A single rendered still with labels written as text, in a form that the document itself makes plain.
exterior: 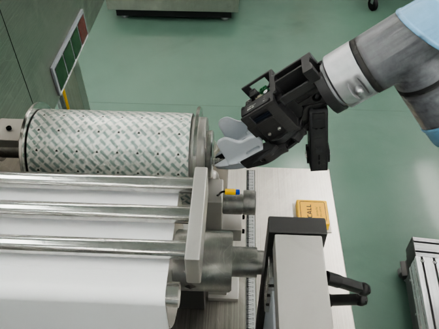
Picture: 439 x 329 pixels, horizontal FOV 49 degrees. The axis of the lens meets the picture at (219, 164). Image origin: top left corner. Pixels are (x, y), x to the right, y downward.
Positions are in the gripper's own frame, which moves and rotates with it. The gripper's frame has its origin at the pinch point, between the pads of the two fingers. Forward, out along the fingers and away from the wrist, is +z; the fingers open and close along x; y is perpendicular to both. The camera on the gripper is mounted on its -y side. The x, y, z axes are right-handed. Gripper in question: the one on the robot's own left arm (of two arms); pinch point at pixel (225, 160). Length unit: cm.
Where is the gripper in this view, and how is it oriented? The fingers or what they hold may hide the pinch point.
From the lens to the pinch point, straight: 72.4
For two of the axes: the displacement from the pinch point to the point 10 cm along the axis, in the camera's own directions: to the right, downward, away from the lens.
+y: -6.5, -5.6, -5.2
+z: -7.6, 4.3, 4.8
